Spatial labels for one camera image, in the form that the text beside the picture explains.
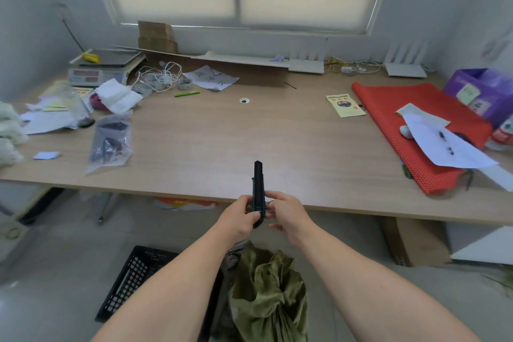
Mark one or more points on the person's right hand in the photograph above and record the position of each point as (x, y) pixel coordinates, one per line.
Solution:
(292, 217)

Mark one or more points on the person's left hand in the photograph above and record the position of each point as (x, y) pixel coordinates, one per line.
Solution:
(234, 223)

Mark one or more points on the person's left thumb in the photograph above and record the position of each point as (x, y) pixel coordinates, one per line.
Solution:
(253, 216)

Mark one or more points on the person's right thumb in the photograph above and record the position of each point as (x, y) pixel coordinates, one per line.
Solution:
(272, 209)

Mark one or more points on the black green utility knife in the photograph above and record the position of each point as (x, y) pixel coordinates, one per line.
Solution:
(259, 185)

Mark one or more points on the person's right forearm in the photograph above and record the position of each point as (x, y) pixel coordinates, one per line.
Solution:
(372, 293)

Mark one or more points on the person's left forearm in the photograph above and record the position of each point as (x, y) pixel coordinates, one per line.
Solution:
(168, 293)

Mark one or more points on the olive green cloth bag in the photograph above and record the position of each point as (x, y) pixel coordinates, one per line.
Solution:
(268, 297)

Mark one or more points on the yellow green pamphlet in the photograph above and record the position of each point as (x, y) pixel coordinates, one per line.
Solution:
(344, 105)

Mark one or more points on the black plastic crate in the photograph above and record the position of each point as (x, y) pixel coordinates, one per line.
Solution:
(136, 273)

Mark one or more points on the green pen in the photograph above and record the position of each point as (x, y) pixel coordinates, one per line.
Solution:
(186, 94)

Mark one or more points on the white paper with handwriting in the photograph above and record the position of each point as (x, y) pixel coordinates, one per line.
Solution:
(210, 78)

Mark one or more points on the brown cardboard box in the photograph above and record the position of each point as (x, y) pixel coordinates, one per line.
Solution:
(415, 241)

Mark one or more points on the white router with antennas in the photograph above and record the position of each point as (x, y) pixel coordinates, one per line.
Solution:
(306, 61)
(405, 65)

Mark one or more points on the flat cardboard sheet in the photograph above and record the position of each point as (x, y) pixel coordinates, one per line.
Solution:
(224, 58)

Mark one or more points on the red mesh mat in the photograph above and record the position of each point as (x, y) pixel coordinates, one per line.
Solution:
(400, 113)

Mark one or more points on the clear plastic bag black parts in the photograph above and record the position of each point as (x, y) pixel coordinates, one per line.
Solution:
(109, 141)

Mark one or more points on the white tissue paper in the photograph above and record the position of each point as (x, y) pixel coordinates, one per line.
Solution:
(117, 96)

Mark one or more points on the large white paper sheet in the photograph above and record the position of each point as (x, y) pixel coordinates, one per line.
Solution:
(445, 145)

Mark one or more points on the stacked brown cardboard boxes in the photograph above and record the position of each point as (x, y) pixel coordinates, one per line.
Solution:
(157, 37)

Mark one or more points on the grey digital weighing scale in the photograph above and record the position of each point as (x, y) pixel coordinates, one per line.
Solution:
(105, 67)

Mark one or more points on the white storage cabinet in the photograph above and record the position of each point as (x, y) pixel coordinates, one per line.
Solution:
(481, 243)

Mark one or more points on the small blue paper note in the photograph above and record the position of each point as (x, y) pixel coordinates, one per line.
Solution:
(47, 155)

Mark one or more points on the clear plastic bag with papers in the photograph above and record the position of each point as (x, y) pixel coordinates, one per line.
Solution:
(60, 109)

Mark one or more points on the red white bottle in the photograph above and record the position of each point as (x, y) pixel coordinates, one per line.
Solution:
(504, 131)

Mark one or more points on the purple bag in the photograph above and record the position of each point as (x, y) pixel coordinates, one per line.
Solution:
(487, 91)

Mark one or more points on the pile of white packets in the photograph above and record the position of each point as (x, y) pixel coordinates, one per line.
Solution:
(10, 133)

